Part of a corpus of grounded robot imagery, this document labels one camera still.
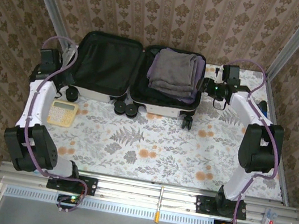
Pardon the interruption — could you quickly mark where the purple towel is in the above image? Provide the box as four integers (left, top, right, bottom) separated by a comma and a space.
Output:
142, 47, 207, 107

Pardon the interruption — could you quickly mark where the grey fluffy towel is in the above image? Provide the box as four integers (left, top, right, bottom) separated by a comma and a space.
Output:
147, 46, 202, 100

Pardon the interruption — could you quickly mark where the white hard-shell suitcase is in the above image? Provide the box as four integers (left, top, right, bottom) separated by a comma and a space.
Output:
62, 27, 210, 132

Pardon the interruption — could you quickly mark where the blue stapler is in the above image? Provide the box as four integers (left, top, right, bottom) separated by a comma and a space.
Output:
256, 99, 271, 119

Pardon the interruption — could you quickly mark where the yellow calculator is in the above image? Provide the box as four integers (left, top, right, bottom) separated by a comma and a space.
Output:
46, 98, 80, 129

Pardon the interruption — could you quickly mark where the floral tablecloth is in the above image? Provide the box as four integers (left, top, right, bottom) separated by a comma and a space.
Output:
39, 38, 299, 204

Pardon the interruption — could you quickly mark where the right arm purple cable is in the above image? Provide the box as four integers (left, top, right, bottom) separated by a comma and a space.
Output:
198, 56, 295, 224

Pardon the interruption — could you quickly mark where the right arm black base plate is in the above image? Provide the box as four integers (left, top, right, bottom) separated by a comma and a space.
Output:
194, 193, 250, 222

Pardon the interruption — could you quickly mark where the aluminium table side rail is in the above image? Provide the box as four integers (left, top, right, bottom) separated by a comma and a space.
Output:
244, 73, 299, 208

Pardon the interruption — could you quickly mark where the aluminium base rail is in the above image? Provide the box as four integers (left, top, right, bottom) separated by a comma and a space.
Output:
0, 157, 299, 224

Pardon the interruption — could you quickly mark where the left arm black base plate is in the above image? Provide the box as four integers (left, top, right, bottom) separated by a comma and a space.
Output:
45, 170, 99, 197

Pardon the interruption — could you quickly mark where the yellow-handled tool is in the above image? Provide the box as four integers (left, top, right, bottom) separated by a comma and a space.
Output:
154, 185, 167, 224

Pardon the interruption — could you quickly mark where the white slotted cable duct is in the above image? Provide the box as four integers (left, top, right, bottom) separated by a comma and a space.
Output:
3, 184, 215, 224

